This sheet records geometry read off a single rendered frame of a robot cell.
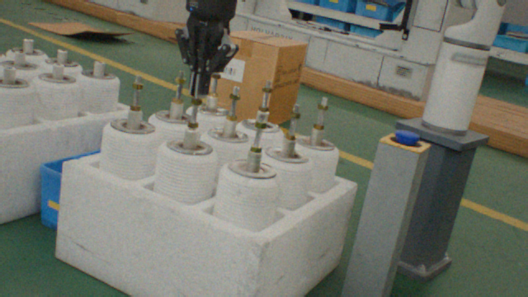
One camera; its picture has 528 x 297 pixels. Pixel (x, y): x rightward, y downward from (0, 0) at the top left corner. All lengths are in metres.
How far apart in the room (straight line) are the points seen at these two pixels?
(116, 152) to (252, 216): 0.26
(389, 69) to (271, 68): 1.02
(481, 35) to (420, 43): 1.77
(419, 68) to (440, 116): 1.68
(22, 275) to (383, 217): 0.60
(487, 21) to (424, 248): 0.46
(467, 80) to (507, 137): 1.48
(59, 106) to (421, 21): 2.04
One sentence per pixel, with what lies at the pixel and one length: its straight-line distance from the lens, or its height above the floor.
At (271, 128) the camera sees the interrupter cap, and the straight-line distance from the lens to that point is 1.16.
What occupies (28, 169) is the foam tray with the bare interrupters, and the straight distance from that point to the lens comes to 1.23.
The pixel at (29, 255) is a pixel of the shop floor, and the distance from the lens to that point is 1.13.
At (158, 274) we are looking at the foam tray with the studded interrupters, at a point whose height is 0.06.
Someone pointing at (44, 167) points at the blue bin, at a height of 0.12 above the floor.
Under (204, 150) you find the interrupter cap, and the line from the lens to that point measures 0.95.
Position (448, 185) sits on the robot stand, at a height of 0.21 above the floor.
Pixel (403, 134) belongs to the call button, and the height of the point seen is 0.33.
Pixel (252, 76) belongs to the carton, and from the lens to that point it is 2.10.
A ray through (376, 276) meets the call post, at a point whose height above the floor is 0.08.
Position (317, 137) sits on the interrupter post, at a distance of 1.10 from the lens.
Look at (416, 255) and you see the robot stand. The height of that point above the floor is 0.05.
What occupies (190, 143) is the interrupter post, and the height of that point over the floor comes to 0.26.
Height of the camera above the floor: 0.54
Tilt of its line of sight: 17 degrees down
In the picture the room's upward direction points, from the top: 11 degrees clockwise
